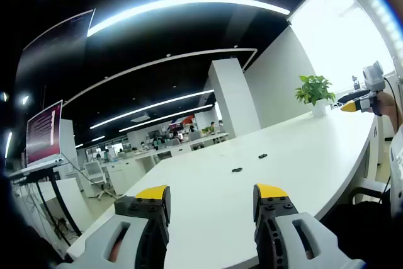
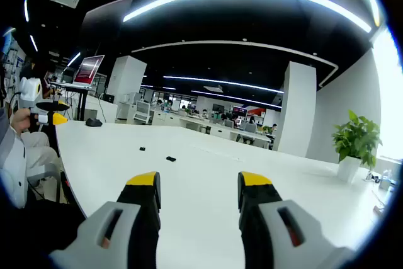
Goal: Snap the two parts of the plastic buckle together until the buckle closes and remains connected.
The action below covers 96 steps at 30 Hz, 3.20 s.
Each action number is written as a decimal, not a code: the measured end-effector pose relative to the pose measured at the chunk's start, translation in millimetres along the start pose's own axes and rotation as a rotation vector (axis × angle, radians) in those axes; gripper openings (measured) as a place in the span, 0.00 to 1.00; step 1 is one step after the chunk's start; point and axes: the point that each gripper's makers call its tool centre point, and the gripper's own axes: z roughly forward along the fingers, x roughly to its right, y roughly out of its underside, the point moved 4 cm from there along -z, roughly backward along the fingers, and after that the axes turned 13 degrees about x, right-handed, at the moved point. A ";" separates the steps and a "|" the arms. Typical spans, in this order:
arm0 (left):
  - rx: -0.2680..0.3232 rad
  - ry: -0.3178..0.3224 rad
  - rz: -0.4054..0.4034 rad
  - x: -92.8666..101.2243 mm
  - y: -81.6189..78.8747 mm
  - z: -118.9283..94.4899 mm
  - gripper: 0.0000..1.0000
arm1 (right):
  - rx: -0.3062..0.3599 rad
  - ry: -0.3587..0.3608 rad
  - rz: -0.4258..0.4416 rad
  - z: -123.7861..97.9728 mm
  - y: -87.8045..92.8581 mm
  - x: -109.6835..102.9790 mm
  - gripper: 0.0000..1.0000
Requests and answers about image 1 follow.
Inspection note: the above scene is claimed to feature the long curved ceiling light strip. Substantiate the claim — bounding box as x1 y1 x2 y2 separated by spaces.
86 0 291 38

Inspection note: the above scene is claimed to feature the white armrest chair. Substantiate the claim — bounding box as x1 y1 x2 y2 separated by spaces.
349 176 393 207

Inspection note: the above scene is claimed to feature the person's right hand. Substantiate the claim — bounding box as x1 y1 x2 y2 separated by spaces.
373 91 395 117

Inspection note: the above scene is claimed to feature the dark hanging ceiling screen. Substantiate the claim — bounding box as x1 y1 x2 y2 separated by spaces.
18 8 96 84

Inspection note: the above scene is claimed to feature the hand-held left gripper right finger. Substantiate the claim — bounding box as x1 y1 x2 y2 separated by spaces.
253 183 366 269

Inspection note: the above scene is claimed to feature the straight ceiling light strip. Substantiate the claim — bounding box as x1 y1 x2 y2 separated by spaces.
118 104 214 133
89 89 215 130

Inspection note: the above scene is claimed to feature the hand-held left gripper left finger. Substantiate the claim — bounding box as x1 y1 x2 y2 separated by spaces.
55 184 171 269

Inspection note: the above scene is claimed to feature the white grey chest device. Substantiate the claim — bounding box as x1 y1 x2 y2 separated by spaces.
389 129 403 220

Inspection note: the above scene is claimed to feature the white square pillar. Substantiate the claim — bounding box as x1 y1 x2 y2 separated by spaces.
59 118 79 172
207 59 263 140

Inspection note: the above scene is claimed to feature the person's black shirt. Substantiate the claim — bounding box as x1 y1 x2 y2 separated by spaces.
324 201 403 269

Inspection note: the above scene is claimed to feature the white mesh office chair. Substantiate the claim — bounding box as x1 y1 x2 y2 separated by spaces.
83 160 112 202

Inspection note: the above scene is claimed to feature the black-legged laptop stand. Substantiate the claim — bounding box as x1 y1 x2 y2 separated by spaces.
4 163 83 248

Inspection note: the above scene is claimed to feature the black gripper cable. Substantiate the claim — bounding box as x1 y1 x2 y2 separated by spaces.
382 76 400 134

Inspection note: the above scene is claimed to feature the open laptop computer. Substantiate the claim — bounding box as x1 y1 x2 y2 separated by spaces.
24 99 65 169

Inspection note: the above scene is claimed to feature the green potted plant white pot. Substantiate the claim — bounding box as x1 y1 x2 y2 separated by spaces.
294 74 337 117

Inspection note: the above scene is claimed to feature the white office desk row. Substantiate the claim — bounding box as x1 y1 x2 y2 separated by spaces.
135 132 230 169

